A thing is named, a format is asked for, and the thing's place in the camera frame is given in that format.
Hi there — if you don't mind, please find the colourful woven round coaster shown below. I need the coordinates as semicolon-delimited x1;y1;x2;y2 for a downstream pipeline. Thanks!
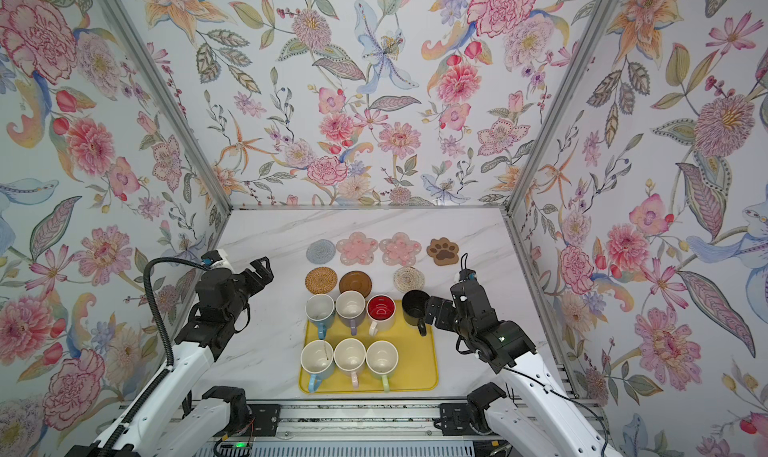
393;267;425;293

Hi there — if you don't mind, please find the woven rattan round coaster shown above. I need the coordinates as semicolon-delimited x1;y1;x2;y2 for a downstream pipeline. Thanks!
305;267;338;295

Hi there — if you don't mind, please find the cork paw print coaster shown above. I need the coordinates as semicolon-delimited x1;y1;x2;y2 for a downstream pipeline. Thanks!
426;237;460;267

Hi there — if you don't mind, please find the grey round coaster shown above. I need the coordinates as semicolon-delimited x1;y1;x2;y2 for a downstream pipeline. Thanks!
306;239;336;265

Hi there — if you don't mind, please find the brown wooden round coaster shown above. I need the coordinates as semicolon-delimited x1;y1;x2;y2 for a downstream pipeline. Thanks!
338;270;373;298

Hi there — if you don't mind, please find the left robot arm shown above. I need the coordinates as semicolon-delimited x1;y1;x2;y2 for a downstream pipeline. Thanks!
68;249;274;456

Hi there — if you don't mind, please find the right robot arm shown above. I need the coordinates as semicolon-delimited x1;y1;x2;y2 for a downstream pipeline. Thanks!
425;270;620;456

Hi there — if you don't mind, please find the pink flower coaster right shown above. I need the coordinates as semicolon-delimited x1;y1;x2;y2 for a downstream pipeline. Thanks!
379;232;422;267

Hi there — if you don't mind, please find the pink flower coaster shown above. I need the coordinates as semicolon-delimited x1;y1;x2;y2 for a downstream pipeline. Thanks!
336;231;379;266
379;232;422;267

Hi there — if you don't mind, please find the pink flower coaster left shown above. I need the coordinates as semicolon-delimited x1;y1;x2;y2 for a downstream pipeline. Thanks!
336;231;379;266

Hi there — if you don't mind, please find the black mug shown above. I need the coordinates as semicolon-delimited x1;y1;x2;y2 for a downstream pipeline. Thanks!
401;289;430;337

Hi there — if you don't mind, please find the red interior white mug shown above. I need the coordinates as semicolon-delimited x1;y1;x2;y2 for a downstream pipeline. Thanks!
366;295;397;337

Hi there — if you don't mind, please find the yellow tray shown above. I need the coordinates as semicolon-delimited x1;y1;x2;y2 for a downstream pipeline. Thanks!
317;300;439;395

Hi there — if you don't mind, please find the blue mug back row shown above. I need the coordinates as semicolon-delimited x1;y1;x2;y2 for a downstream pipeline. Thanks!
305;294;336;340

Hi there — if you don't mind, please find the purple mug back row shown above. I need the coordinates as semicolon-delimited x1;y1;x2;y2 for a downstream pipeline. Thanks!
335;290;367;337

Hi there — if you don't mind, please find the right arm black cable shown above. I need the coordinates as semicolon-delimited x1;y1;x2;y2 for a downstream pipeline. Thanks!
455;252;610;457

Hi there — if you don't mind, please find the green handle mug front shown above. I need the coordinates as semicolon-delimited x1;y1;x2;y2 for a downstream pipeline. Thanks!
366;340;399;393

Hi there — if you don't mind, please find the blue handle mug front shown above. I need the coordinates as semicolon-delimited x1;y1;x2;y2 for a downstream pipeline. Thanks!
300;340;335;393

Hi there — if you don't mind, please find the pink handle mug front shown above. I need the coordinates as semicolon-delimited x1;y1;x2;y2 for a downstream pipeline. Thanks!
334;338;367;390

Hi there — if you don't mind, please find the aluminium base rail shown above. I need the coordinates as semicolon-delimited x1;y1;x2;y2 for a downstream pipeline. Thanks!
247;397;500;441

